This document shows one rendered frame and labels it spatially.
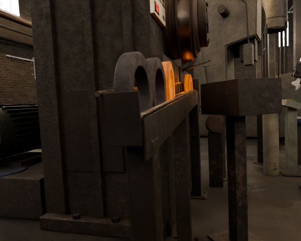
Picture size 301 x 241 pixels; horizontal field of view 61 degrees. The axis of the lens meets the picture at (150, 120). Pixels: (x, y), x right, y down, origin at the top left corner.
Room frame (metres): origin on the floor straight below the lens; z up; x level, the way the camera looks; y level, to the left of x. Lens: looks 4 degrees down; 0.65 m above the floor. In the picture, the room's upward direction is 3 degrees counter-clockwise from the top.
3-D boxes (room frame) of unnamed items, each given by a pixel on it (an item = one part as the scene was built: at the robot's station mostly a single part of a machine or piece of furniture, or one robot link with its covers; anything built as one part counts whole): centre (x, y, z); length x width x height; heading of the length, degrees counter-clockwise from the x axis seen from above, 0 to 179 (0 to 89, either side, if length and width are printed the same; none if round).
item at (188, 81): (1.64, -0.25, 0.74); 0.16 x 0.03 x 0.16; 163
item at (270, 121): (2.11, -0.99, 0.26); 0.12 x 0.12 x 0.52
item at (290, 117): (2.10, -1.15, 0.31); 0.24 x 0.16 x 0.62; 165
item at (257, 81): (1.10, -0.38, 0.36); 0.26 x 0.20 x 0.72; 20
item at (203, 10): (1.62, -0.36, 1.11); 0.28 x 0.06 x 0.28; 165
